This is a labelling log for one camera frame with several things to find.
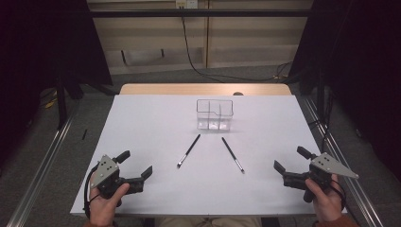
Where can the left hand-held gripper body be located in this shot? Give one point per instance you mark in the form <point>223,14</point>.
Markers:
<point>105,170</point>

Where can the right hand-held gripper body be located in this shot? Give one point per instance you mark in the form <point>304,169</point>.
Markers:
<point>327,165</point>

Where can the thin black pen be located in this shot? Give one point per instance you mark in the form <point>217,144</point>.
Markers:
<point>232,154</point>
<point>189,150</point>

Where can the clear plastic organizer box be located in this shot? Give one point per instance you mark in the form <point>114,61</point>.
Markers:
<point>214,121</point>

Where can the person's right hand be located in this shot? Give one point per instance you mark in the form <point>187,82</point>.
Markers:
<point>327,205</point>

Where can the person's left hand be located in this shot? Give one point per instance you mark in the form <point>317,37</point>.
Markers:
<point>102,211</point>

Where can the small black floor item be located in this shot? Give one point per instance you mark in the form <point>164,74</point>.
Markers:
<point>84,134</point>

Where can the white table sheet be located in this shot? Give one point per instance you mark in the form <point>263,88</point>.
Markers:
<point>157,126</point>

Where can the dark round table grommet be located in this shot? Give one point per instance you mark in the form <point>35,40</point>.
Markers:
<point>238,93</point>

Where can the wooden table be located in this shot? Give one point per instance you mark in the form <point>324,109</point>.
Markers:
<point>176,89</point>

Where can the black curtain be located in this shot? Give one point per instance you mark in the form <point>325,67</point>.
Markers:
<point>362,63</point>
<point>38,47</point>

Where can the black horizontal bar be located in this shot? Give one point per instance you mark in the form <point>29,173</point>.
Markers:
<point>195,13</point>

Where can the aluminium floor rail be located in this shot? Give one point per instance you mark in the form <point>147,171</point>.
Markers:
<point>353,186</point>
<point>41,170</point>

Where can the black stand post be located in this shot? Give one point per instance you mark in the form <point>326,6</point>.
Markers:
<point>61,104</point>
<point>321,101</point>

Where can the white wall socket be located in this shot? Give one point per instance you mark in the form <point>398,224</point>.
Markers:
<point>186,3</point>

